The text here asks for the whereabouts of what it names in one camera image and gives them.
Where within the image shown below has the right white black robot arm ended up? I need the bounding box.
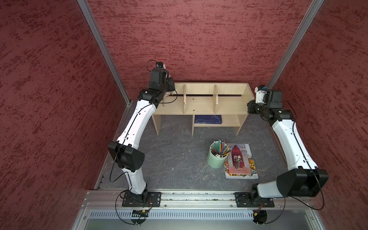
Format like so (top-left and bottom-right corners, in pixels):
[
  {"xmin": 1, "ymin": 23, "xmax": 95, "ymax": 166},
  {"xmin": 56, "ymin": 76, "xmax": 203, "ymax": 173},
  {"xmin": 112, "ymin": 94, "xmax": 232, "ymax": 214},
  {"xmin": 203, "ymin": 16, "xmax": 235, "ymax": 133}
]
[{"xmin": 247, "ymin": 85, "xmax": 329, "ymax": 198}]

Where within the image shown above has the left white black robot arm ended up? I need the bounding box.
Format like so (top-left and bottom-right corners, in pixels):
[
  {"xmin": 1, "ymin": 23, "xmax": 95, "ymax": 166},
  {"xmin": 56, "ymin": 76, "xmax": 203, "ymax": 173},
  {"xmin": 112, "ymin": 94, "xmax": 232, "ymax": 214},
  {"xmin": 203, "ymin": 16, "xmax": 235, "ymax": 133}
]
[{"xmin": 108, "ymin": 62, "xmax": 175, "ymax": 204}]

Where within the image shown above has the light wooden bookshelf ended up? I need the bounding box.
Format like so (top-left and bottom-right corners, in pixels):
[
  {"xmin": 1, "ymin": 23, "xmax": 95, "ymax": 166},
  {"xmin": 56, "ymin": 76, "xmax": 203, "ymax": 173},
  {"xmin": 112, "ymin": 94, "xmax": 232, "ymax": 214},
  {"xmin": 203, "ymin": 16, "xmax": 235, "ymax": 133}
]
[{"xmin": 151, "ymin": 82, "xmax": 255, "ymax": 135}]

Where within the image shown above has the dark blue book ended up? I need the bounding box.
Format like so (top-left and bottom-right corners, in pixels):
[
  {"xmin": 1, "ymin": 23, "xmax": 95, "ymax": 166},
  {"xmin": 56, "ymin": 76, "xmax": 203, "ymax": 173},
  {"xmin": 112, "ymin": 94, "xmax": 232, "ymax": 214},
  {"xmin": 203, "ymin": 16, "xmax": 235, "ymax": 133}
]
[{"xmin": 194, "ymin": 115, "xmax": 222, "ymax": 125}]

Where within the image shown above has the bundle of coloured pencils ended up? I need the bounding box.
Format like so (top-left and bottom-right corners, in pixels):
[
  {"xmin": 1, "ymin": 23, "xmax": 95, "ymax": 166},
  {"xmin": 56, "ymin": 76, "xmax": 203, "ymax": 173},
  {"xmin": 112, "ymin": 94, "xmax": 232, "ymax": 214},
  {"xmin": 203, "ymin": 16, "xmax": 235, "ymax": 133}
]
[{"xmin": 210, "ymin": 140, "xmax": 231, "ymax": 158}]

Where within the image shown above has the mint green pencil cup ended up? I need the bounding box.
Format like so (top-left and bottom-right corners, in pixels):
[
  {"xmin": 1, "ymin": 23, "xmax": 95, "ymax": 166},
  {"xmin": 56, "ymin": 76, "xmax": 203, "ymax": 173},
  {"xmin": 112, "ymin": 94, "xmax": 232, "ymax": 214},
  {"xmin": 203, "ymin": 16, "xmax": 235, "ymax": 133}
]
[{"xmin": 207, "ymin": 150, "xmax": 227, "ymax": 169}]

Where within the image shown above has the colourful picture book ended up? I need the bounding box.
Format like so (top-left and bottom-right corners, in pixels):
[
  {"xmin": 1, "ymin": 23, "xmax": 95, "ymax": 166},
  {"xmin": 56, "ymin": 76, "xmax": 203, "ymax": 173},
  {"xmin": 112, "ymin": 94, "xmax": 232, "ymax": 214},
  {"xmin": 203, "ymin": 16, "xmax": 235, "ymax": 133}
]
[{"xmin": 224, "ymin": 144, "xmax": 259, "ymax": 179}]

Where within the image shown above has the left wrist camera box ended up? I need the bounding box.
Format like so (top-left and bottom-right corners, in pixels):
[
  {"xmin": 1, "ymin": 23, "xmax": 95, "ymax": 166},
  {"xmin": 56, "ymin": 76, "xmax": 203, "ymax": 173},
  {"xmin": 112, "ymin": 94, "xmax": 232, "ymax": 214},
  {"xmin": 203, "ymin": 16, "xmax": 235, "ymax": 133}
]
[{"xmin": 155, "ymin": 61, "xmax": 166, "ymax": 69}]

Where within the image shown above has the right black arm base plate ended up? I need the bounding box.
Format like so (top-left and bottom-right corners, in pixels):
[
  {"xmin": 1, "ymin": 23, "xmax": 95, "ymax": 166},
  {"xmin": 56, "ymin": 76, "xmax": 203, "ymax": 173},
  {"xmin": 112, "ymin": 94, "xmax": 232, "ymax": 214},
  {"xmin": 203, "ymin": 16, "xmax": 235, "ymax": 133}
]
[{"xmin": 234, "ymin": 192, "xmax": 275, "ymax": 208}]

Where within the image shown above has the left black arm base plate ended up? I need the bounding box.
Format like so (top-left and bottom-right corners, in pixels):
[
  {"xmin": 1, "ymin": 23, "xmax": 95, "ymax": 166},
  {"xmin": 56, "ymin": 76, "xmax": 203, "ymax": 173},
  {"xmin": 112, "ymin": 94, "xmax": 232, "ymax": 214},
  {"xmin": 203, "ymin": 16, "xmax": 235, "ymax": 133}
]
[{"xmin": 122, "ymin": 191, "xmax": 162, "ymax": 208}]

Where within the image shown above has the left corner aluminium post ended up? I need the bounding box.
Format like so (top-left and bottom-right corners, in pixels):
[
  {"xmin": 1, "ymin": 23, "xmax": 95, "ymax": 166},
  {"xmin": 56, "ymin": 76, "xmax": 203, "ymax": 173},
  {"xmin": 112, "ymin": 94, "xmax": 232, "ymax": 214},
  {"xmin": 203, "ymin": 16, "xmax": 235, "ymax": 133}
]
[{"xmin": 77, "ymin": 0, "xmax": 131, "ymax": 105}]

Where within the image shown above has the corner aluminium post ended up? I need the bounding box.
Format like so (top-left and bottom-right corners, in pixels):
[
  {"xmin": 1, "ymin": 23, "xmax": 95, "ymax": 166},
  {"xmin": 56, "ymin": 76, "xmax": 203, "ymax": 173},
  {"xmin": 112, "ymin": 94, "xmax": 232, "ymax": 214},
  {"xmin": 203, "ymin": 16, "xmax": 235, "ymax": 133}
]
[
  {"xmin": 77, "ymin": 0, "xmax": 131, "ymax": 105},
  {"xmin": 266, "ymin": 0, "xmax": 324, "ymax": 89}
]

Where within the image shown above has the right corner aluminium post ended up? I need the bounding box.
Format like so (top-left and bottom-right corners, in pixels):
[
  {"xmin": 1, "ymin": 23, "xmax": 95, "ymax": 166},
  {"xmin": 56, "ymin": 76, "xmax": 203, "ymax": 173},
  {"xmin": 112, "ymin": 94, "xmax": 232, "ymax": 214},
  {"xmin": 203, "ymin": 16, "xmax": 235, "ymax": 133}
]
[{"xmin": 266, "ymin": 0, "xmax": 324, "ymax": 89}]

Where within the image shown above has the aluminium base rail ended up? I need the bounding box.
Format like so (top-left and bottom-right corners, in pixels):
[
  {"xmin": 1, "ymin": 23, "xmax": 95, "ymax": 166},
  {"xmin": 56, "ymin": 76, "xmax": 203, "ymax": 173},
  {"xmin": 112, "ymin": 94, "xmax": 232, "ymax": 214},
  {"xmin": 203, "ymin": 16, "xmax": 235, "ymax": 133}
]
[{"xmin": 81, "ymin": 189, "xmax": 312, "ymax": 211}]

